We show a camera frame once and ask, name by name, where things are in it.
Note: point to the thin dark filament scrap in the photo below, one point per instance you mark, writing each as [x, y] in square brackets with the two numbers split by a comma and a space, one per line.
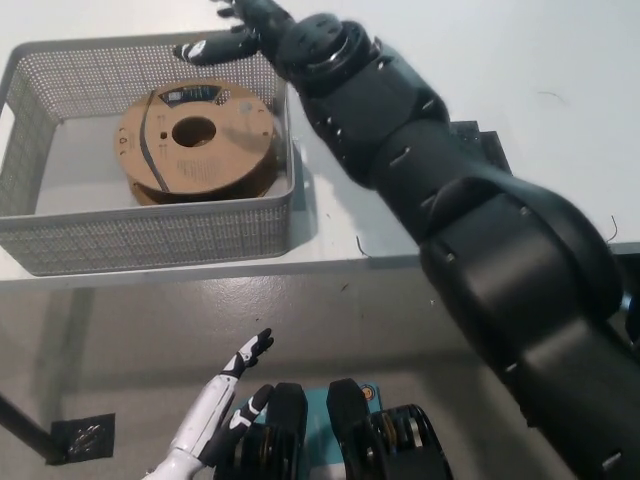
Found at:
[361, 246]
[615, 231]
[554, 95]

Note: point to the black and teal robot body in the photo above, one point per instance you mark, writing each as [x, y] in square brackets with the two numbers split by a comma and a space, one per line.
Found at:
[350, 440]

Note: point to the grey perforated plastic basket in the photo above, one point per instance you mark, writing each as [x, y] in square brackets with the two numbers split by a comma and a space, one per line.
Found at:
[150, 235]

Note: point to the black and white right hand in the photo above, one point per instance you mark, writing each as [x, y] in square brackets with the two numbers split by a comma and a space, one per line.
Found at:
[305, 45]

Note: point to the black table leg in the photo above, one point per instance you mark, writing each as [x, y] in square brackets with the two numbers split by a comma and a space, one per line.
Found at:
[27, 427]
[632, 272]

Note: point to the black table foot plate left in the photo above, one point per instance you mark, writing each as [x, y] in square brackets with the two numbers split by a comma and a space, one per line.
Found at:
[82, 437]

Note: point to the cardboard 3d filament spool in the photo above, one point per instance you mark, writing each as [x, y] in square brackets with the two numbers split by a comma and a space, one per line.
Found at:
[200, 165]

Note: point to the white and black left hand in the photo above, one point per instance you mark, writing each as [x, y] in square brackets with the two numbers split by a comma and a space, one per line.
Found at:
[210, 410]

